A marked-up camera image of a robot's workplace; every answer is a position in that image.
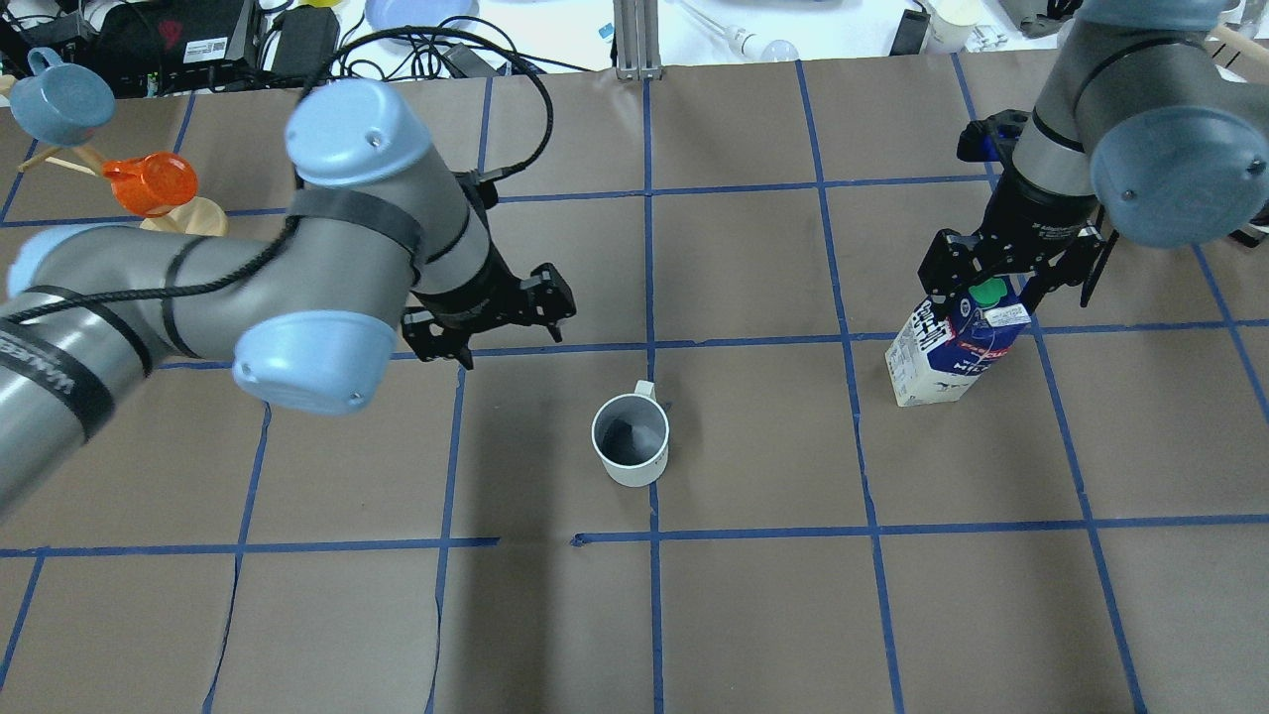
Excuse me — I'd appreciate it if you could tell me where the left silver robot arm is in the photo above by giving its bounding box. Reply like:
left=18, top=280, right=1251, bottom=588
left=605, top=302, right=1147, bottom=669
left=1, top=79, right=577, bottom=516

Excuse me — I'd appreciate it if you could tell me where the blue milk carton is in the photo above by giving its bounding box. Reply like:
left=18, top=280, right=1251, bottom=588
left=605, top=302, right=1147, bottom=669
left=884, top=276, right=1032, bottom=408

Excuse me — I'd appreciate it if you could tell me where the black electronics box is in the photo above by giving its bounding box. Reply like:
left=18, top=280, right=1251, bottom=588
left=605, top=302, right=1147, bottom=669
left=76, top=1, right=264, bottom=98

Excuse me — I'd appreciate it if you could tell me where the blue mug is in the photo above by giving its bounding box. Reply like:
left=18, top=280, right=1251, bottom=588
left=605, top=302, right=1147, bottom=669
left=9, top=47, right=115, bottom=148

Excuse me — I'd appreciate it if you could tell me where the aluminium frame post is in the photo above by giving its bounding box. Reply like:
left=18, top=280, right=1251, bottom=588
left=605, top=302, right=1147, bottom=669
left=610, top=0, right=662, bottom=81

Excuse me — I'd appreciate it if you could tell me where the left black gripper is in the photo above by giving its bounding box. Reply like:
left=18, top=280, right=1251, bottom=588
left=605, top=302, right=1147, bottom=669
left=401, top=175, right=577, bottom=372

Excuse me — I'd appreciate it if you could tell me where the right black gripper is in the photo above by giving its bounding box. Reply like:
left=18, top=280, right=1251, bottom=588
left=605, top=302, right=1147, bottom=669
left=917, top=110, right=1119, bottom=320

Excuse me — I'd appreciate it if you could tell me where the blue plate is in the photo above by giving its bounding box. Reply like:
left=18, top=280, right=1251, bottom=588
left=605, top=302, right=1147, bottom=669
left=364, top=0, right=478, bottom=32

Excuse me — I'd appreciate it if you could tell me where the white HOME mug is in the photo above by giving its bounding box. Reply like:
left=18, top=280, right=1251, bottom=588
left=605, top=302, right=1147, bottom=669
left=590, top=380, right=671, bottom=488

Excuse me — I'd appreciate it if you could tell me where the wooden mug tree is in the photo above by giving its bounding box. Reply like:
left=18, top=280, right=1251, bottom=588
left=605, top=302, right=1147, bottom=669
left=15, top=145, right=228, bottom=236

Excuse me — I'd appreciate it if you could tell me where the paper cup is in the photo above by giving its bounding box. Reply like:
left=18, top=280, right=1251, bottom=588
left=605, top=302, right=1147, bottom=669
left=923, top=0, right=983, bottom=55

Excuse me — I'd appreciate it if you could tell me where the black power adapter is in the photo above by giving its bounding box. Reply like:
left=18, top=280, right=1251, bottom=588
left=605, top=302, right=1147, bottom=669
left=266, top=5, right=339, bottom=88

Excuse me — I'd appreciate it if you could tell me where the orange mug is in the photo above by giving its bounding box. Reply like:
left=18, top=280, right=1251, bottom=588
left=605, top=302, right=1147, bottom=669
left=102, top=151, right=199, bottom=218

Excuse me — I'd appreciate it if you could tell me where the white light bulb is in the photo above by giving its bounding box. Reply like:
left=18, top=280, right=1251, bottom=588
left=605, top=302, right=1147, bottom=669
left=725, top=27, right=799, bottom=62

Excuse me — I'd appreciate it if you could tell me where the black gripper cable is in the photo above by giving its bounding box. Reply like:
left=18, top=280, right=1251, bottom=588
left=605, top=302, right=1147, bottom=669
left=0, top=27, right=555, bottom=328

